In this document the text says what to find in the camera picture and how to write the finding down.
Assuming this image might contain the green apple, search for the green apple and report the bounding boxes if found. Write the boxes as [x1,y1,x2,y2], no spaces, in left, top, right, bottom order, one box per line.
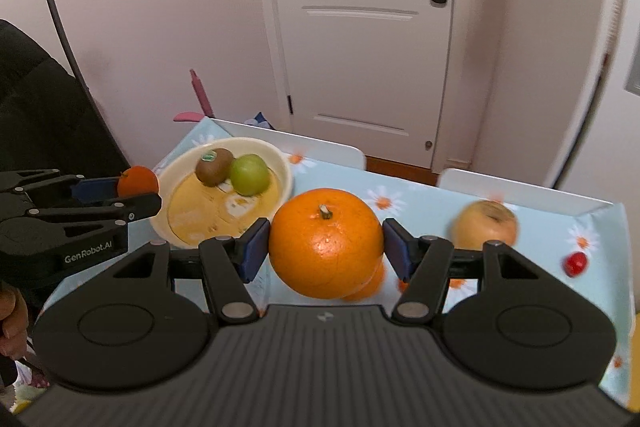
[229,154,271,197]

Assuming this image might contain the red cherry tomato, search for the red cherry tomato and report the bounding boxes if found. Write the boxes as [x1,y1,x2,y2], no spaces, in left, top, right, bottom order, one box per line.
[564,251,587,278]

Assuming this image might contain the cream round bowl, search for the cream round bowl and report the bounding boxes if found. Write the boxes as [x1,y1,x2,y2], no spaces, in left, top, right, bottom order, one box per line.
[150,137,294,251]

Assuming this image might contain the blue patterned bag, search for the blue patterned bag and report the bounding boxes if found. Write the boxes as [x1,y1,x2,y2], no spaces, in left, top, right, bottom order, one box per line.
[244,111,277,131]

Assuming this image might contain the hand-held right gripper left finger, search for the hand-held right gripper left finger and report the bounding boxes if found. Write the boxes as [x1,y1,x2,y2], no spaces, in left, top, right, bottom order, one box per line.
[114,218,272,324]

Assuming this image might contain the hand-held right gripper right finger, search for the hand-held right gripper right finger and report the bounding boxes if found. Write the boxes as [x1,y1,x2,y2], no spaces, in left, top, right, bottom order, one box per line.
[382,218,541,324]

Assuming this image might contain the brown kiwi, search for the brown kiwi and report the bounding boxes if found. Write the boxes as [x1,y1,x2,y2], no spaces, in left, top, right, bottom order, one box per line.
[195,148,235,186]

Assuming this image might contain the black cloth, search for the black cloth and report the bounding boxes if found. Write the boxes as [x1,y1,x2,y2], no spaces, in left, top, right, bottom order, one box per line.
[0,19,132,175]

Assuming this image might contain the pink handled cleaning tool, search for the pink handled cleaning tool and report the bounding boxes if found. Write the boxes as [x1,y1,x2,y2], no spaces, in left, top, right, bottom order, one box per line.
[173,68,216,123]

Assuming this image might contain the yellow red apple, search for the yellow red apple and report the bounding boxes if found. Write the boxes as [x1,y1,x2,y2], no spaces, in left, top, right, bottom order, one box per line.
[452,200,520,252]

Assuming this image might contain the blue daisy print tablecloth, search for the blue daisy print tablecloth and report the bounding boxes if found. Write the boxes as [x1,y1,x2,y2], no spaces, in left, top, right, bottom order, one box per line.
[37,117,636,410]

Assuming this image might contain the black clothes rack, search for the black clothes rack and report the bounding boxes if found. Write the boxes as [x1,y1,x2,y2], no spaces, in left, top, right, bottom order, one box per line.
[0,0,132,170]

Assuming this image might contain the white sliding door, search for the white sliding door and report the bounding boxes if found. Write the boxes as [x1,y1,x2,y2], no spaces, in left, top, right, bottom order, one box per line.
[545,0,640,208]

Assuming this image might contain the person's left hand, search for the person's left hand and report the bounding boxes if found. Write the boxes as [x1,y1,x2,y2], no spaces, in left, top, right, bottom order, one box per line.
[0,283,29,356]

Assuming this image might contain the white chair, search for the white chair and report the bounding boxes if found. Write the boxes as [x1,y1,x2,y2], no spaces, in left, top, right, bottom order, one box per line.
[212,118,367,172]
[438,167,614,216]

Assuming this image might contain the white panel door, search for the white panel door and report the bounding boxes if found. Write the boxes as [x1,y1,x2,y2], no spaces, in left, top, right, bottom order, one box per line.
[257,0,460,170]

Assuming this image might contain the grey recessed door handle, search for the grey recessed door handle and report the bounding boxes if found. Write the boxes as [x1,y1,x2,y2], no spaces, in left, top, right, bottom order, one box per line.
[624,51,640,98]

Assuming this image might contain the small dark orange tangerine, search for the small dark orange tangerine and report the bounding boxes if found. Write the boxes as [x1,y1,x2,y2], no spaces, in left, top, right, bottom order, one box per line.
[116,165,160,198]

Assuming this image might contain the large orange with stem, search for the large orange with stem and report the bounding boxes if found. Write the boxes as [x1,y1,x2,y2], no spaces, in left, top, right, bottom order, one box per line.
[268,188,385,299]

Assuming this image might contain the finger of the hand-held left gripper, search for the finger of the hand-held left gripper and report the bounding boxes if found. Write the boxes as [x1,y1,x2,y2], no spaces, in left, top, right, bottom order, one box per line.
[0,169,120,200]
[32,192,162,238]

